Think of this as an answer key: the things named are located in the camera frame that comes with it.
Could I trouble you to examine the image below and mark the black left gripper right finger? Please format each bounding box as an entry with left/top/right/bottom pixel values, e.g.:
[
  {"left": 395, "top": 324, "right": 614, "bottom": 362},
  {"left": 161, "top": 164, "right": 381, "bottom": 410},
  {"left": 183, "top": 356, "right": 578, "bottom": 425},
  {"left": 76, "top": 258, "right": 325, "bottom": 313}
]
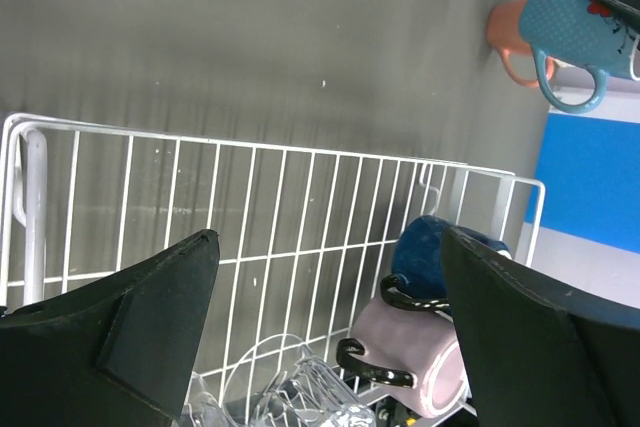
[{"left": 441, "top": 228, "right": 639, "bottom": 426}]

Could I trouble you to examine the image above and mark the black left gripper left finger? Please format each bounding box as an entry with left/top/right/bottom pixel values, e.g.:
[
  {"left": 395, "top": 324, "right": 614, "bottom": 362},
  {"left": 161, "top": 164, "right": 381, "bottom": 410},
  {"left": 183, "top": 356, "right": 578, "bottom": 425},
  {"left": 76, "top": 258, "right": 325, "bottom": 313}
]
[{"left": 1, "top": 229, "right": 220, "bottom": 426}]

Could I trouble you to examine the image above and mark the light blue dotted mug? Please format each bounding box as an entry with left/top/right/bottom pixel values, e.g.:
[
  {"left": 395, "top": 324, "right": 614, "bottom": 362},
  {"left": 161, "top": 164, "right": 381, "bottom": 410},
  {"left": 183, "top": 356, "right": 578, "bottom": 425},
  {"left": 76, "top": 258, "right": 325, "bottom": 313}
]
[{"left": 518, "top": 0, "right": 639, "bottom": 114}]

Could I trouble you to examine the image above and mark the lilac ceramic mug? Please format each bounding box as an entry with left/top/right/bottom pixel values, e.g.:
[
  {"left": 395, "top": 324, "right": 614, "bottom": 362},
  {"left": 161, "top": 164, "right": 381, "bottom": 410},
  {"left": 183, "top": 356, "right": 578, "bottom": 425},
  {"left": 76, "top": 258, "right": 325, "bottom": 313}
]
[{"left": 336, "top": 296, "right": 467, "bottom": 418}]

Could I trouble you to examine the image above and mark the orange ceramic mug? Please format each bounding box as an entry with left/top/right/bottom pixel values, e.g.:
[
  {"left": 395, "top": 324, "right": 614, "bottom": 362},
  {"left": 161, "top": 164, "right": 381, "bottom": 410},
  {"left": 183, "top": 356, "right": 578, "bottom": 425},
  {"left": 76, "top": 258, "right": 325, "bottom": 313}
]
[{"left": 485, "top": 0, "right": 539, "bottom": 88}]

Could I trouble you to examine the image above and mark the dark blue ceramic mug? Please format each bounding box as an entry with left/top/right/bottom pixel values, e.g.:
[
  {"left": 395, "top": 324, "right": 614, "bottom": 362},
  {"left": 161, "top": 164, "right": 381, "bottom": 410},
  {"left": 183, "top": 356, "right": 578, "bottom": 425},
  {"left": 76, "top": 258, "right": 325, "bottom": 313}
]
[{"left": 380, "top": 214, "right": 514, "bottom": 321}]

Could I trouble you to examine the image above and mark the clear glass left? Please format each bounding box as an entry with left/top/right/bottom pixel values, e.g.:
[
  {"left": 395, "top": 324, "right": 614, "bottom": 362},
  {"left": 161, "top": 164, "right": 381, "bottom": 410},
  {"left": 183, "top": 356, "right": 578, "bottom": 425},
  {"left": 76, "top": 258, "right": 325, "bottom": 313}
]
[{"left": 172, "top": 334, "right": 376, "bottom": 427}]

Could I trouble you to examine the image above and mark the white wire dish rack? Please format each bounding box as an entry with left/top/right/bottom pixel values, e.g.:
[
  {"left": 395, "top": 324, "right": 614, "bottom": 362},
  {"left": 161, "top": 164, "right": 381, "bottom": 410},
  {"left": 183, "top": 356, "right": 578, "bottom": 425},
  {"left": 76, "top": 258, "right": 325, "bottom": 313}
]
[{"left": 1, "top": 113, "right": 545, "bottom": 424}]

